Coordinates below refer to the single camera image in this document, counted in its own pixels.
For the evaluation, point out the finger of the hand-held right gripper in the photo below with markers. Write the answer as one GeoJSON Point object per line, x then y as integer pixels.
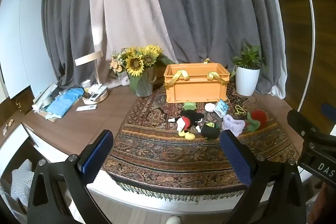
{"type": "Point", "coordinates": [329, 109]}
{"type": "Point", "coordinates": [298, 121]}

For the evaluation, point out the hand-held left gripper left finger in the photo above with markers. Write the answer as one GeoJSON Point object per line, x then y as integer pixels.
{"type": "Point", "coordinates": [97, 150]}

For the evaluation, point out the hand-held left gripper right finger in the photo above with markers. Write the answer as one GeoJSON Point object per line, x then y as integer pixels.
{"type": "Point", "coordinates": [236, 158]}

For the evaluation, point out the beige curtain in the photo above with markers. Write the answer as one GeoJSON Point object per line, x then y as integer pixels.
{"type": "Point", "coordinates": [126, 16]}

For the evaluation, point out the person's right forearm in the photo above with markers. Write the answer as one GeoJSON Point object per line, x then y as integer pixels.
{"type": "Point", "coordinates": [316, 203]}

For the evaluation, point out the pale pink round plush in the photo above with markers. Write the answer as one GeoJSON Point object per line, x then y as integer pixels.
{"type": "Point", "coordinates": [210, 107]}

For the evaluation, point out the white sheer curtain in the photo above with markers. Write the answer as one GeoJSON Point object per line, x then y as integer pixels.
{"type": "Point", "coordinates": [279, 77]}

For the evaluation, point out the striped cushion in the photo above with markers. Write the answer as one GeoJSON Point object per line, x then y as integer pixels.
{"type": "Point", "coordinates": [22, 182]}

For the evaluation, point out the orange plastic crate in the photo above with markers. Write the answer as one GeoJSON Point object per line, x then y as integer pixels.
{"type": "Point", "coordinates": [195, 87]}

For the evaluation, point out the purple fluffy scrunchie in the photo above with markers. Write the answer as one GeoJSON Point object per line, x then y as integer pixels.
{"type": "Point", "coordinates": [233, 125]}

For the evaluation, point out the green plush toy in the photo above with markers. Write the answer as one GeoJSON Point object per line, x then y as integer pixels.
{"type": "Point", "coordinates": [189, 106]}

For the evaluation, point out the patterned fringed rug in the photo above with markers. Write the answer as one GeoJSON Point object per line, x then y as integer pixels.
{"type": "Point", "coordinates": [162, 155]}

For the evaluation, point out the white remote control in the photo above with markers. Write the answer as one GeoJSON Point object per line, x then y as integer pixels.
{"type": "Point", "coordinates": [86, 108]}

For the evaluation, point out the blue folded cloth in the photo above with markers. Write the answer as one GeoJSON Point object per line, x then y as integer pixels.
{"type": "Point", "coordinates": [65, 102]}

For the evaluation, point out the black and green plush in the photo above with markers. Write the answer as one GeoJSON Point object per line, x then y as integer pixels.
{"type": "Point", "coordinates": [210, 130]}

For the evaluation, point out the yellow hair clip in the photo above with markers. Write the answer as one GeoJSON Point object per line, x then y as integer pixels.
{"type": "Point", "coordinates": [239, 109]}

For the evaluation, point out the white desk lamp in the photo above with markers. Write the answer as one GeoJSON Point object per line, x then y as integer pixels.
{"type": "Point", "coordinates": [89, 57]}

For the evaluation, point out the mouse plush toy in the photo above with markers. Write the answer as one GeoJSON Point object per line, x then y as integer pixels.
{"type": "Point", "coordinates": [184, 122]}

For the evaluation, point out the sunflower bouquet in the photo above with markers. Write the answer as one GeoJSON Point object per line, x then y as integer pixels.
{"type": "Point", "coordinates": [135, 64]}

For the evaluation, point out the green potted plant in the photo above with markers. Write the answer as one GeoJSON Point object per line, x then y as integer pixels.
{"type": "Point", "coordinates": [248, 58]}

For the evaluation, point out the red and green plush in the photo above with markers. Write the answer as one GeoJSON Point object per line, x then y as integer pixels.
{"type": "Point", "coordinates": [258, 117]}

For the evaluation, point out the white ribbed plant pot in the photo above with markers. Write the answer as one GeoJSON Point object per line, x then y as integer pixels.
{"type": "Point", "coordinates": [246, 82]}

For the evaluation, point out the small lidded jar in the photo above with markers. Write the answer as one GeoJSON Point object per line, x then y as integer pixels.
{"type": "Point", "coordinates": [86, 84]}

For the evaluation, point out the white wardrobe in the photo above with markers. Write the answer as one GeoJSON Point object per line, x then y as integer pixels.
{"type": "Point", "coordinates": [21, 43]}

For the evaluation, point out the long white box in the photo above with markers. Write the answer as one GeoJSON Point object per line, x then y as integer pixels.
{"type": "Point", "coordinates": [44, 94]}

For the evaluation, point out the blue cartoon tissue packet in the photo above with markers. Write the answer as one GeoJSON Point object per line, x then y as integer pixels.
{"type": "Point", "coordinates": [221, 108]}

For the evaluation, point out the peach flower bouquet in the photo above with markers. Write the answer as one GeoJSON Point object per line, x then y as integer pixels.
{"type": "Point", "coordinates": [116, 65]}

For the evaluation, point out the grey green flower vase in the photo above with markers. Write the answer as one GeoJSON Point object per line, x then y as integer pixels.
{"type": "Point", "coordinates": [143, 87]}

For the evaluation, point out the grey curtain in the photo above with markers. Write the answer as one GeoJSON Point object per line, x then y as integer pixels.
{"type": "Point", "coordinates": [68, 29]}
{"type": "Point", "coordinates": [210, 3]}

